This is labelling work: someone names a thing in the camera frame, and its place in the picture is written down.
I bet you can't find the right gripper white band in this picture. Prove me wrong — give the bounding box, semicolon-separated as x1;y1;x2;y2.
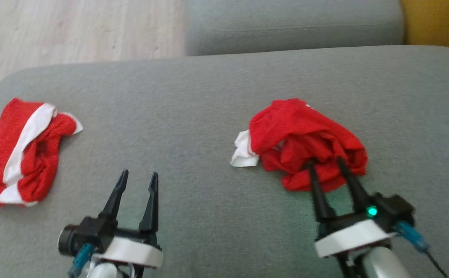
307;156;397;259

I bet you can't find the grey sofa seat cushion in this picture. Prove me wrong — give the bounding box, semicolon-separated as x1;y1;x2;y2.
0;45;449;278

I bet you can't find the red Bulls 23 jersey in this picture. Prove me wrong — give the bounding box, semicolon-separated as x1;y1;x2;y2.
230;98;368;193

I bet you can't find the yellow cushion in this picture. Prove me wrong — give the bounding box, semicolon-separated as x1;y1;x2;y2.
400;0;449;55

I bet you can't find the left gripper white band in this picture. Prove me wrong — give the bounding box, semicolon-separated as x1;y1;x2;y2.
92;169;163;269

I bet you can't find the grey sofa back cushion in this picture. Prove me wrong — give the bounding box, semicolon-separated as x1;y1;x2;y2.
185;0;405;57

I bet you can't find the left arm cable blue connector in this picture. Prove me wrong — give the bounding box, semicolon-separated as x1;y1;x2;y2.
68;243;94;278

